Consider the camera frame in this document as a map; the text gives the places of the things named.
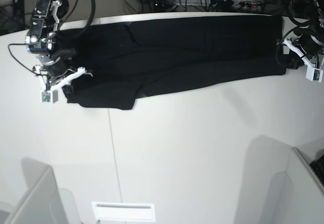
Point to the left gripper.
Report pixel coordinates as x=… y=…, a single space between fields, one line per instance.
x=294 y=52

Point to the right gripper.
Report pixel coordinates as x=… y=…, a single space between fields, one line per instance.
x=56 y=74

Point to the black T-shirt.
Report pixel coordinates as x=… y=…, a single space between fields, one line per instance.
x=155 y=57

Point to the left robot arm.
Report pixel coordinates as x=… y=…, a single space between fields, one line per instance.
x=306 y=15

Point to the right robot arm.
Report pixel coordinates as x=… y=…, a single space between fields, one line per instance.
x=56 y=50

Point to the white power strip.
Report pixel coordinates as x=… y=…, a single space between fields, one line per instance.
x=244 y=5

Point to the black keyboard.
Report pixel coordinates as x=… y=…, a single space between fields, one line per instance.
x=318 y=168

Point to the white partition panel left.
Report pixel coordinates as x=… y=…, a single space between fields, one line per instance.
x=37 y=198

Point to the white partition panel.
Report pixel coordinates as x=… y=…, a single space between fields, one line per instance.
x=295 y=195
x=37 y=198

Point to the white partition panel right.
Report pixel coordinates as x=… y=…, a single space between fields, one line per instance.
x=295 y=195

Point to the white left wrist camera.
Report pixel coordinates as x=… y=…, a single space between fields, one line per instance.
x=314 y=74

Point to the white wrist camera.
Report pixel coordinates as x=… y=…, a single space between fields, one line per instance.
x=314 y=74
x=49 y=96

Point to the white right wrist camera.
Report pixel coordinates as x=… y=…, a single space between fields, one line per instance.
x=49 y=96

